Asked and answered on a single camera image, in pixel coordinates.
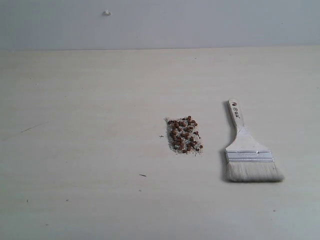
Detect wide white bristle paint brush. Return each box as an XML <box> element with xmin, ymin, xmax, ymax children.
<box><xmin>225</xmin><ymin>98</ymin><xmax>285</xmax><ymax>183</ymax></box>

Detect scattered rice and brown pellets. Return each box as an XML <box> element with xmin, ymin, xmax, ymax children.
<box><xmin>164</xmin><ymin>115</ymin><xmax>204</xmax><ymax>156</ymax></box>

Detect small white wall blob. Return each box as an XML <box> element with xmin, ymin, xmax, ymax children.
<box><xmin>102</xmin><ymin>10</ymin><xmax>112</xmax><ymax>16</ymax></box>

